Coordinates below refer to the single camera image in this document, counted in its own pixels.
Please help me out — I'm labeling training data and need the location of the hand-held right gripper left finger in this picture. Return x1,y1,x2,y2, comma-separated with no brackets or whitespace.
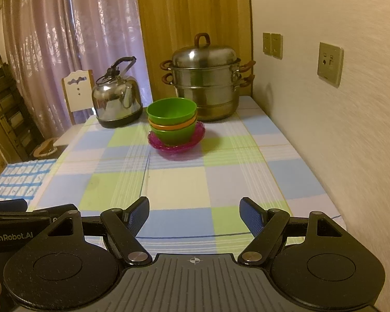
47,197,152,266

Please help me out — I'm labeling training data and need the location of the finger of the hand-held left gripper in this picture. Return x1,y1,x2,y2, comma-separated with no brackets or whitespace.
26,204,79,223
0,199,28,214

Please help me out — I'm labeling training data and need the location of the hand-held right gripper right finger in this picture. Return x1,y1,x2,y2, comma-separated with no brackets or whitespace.
239,197,344,266

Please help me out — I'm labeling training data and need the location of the purple glass plate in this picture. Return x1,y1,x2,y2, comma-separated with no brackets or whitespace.
148,130,205,150
148,120,206,148
151,135,203,152

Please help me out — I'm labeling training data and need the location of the large green bowl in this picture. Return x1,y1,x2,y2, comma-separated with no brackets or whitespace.
151,124,197,146

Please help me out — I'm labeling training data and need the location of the orange bowl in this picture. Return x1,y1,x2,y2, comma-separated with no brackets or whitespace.
148,119,197,133

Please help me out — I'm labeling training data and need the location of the small green bowl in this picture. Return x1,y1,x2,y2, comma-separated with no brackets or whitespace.
146,97,198,127

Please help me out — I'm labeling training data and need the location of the blue patterned cloth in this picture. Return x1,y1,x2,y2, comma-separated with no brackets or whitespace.
0,158,59,212

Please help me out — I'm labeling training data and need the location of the checked tablecloth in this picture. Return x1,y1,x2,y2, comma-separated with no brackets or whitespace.
25,96,349,257

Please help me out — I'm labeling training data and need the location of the wicker basket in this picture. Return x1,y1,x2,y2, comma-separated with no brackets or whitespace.
33,137,60,158

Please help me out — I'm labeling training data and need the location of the black folding rack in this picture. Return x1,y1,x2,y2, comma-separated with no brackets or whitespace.
0,46,45,164

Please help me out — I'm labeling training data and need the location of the steel kettle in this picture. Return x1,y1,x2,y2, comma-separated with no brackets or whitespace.
91,56,144,129

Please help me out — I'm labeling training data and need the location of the white wooden chair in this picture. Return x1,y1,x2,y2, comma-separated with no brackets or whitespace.
53,69,97,147

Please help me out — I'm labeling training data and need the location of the steel steamer pot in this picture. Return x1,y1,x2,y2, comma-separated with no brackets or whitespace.
160,32,257,123

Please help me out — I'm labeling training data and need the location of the purple curtain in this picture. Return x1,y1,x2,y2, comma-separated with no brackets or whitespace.
1,0,151,138

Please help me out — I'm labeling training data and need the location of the wooden door panel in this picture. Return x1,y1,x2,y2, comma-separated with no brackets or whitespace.
135,0,254,100

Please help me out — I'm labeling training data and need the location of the large beige wall socket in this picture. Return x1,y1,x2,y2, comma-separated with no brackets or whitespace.
317,41,344,88

